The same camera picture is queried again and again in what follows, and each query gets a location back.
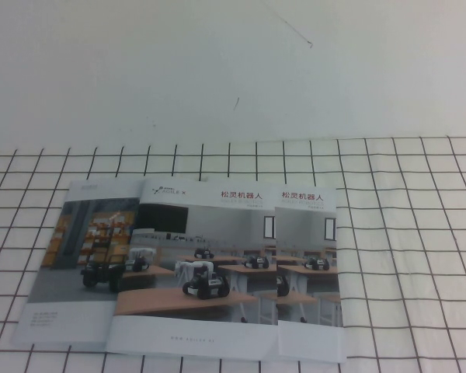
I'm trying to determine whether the white black-grid tablecloth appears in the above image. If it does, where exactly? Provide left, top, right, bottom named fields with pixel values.
left=0, top=134, right=466, bottom=373

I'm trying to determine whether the AgileX brochure with logo pages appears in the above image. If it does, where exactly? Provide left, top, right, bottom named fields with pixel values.
left=104, top=179, right=281, bottom=355

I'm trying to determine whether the AgileX brochure with classroom cover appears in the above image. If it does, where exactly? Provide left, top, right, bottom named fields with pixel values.
left=273, top=185, right=347, bottom=364

